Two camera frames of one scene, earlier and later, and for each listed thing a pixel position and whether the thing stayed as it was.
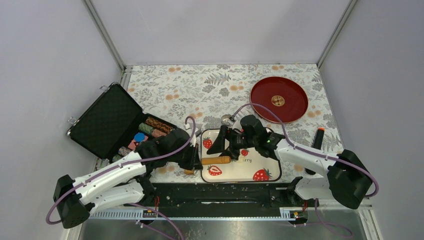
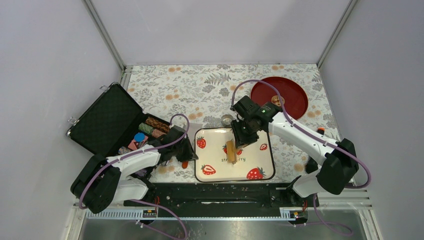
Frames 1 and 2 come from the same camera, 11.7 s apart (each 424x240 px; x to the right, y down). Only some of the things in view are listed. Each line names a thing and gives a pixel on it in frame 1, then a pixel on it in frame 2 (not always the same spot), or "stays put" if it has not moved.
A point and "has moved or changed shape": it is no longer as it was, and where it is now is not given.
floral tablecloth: [207, 93] stays put
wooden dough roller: [216, 160] has moved or changed shape
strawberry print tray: [252, 166] has moved or changed shape
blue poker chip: [139, 137] stays put
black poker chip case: [110, 123] stays put
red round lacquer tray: [284, 96] stays put
